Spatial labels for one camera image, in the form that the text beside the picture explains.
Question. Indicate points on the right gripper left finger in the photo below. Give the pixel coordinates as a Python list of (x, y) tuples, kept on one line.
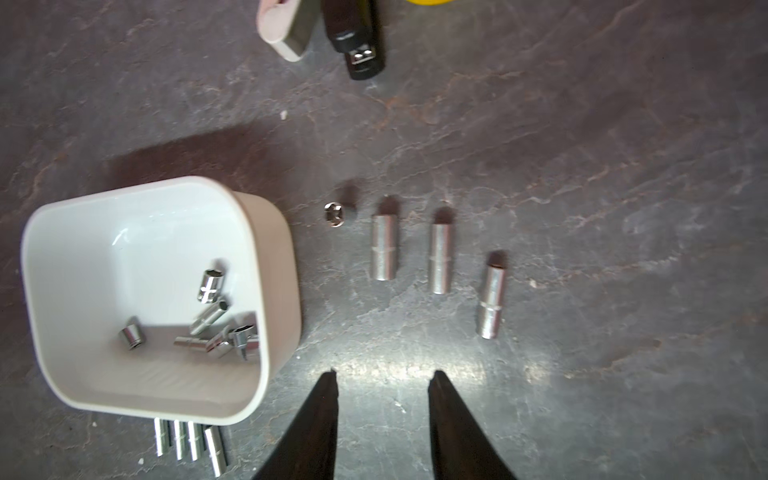
[(307, 449)]

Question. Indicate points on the yellow pencil cup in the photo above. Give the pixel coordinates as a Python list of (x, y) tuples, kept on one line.
[(429, 2)]

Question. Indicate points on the white plastic storage box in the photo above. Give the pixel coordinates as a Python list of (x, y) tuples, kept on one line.
[(111, 280)]

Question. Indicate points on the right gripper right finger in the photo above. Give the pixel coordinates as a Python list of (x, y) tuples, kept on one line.
[(459, 447)]

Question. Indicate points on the chrome sockets in box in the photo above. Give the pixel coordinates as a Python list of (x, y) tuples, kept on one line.
[(197, 317)]

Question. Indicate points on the white small stapler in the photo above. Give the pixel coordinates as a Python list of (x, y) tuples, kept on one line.
[(287, 25)]

